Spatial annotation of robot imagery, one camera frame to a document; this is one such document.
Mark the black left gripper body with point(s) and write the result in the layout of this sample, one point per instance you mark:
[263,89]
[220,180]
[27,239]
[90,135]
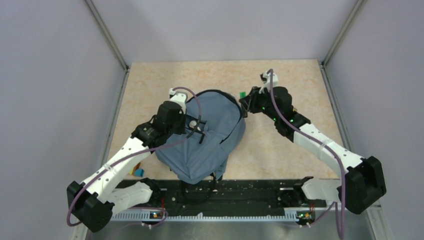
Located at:
[178,127]

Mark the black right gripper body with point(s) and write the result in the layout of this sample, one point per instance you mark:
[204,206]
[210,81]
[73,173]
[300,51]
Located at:
[259,103]

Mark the blue grey backpack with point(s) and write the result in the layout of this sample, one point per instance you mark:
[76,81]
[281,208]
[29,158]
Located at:
[206,152]

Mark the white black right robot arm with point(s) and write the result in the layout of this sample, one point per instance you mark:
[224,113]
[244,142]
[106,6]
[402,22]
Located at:
[360,180]

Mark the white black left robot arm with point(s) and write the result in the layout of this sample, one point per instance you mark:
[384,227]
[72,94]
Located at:
[95,200]

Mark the colourful puzzle cube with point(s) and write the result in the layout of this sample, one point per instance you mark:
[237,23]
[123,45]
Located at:
[138,172]

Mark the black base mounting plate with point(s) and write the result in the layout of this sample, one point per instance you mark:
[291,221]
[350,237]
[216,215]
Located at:
[226,198]

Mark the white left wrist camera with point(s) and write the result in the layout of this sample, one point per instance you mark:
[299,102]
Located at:
[178,97]

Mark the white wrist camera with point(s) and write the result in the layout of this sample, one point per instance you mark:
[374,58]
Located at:
[268,79]
[178,97]

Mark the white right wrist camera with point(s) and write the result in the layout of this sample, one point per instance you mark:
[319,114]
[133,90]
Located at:
[268,79]

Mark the aluminium front rail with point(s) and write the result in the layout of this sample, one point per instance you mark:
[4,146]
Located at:
[300,216]

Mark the metal frame rail left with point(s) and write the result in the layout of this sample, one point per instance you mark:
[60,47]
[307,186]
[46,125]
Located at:
[113,103]

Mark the metal frame rail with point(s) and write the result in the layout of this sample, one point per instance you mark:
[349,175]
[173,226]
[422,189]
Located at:
[113,103]
[360,74]

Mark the metal frame rail right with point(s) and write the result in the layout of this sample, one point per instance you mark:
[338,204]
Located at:
[360,74]

